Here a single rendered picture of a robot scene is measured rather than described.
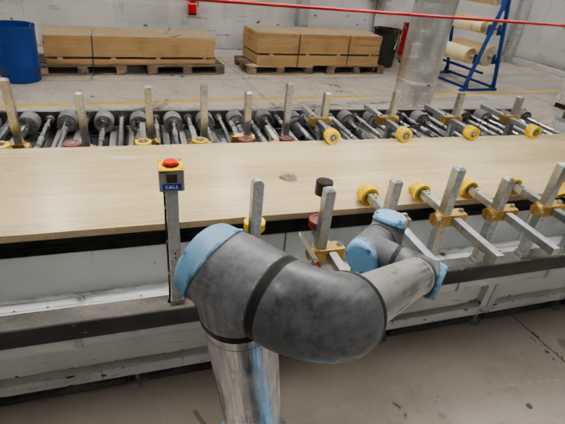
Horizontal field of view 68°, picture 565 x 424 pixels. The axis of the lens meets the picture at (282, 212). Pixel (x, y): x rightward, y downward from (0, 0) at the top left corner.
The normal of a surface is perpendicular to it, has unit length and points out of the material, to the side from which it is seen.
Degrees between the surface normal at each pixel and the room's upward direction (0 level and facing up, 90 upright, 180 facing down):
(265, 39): 90
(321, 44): 90
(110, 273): 90
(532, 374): 0
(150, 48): 90
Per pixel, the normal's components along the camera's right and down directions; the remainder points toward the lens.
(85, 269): 0.29, 0.52
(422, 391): 0.09, -0.85
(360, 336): 0.49, 0.17
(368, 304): 0.64, -0.37
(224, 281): -0.43, -0.18
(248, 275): -0.26, -0.48
